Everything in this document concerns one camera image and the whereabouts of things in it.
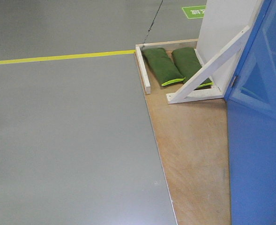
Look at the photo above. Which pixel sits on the white triangular brace near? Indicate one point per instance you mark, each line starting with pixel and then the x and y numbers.
pixel 189 93

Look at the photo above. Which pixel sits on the green floor sign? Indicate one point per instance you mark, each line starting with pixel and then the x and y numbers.
pixel 194 12

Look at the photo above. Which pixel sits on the white wall panel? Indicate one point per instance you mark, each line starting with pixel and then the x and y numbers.
pixel 222 22

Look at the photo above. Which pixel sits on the blue door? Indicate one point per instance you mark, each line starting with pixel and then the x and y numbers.
pixel 251 111

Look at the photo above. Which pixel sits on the plywood base platform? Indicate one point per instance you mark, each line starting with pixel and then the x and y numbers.
pixel 193 147

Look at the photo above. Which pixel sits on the yellow floor tape line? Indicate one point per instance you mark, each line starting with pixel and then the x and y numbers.
pixel 67 57

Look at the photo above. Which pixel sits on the green sandbag left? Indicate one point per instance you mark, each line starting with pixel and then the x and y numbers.
pixel 162 66

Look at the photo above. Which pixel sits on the white edge batten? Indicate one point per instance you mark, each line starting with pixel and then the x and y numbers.
pixel 169 45
pixel 142 69

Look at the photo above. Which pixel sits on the green sandbag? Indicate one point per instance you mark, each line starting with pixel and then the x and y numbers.
pixel 186 61
pixel 162 66

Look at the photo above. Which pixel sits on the white edge batten left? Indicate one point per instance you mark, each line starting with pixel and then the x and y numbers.
pixel 142 69

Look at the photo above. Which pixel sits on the green sandbag right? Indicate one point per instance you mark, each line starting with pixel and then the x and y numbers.
pixel 186 61

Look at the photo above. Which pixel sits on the white edge batten far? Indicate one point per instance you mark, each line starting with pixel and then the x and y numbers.
pixel 169 45

